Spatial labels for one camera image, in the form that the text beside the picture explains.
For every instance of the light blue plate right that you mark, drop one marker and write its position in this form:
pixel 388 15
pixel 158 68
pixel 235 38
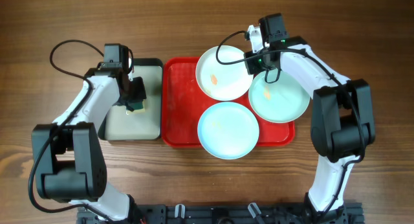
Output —
pixel 277 97

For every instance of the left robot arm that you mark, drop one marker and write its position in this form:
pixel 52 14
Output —
pixel 69 169

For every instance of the green yellow sponge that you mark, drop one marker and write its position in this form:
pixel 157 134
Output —
pixel 135 107

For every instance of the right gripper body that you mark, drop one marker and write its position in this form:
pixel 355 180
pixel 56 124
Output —
pixel 257 63

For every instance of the light blue plate front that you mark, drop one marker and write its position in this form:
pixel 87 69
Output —
pixel 228 130

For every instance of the light blue plate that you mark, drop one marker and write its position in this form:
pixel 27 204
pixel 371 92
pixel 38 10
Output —
pixel 277 97
pixel 228 130

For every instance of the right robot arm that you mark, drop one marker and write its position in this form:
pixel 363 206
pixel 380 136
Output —
pixel 342 123

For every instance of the white round plate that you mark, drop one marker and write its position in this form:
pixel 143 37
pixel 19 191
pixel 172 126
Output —
pixel 221 82

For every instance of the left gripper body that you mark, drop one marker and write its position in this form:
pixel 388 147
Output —
pixel 136 93

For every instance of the black water tray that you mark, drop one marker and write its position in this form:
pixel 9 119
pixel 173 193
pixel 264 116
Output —
pixel 142 124

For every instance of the red plastic tray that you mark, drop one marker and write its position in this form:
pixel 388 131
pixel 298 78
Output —
pixel 183 103

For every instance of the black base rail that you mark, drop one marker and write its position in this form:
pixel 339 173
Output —
pixel 279 213

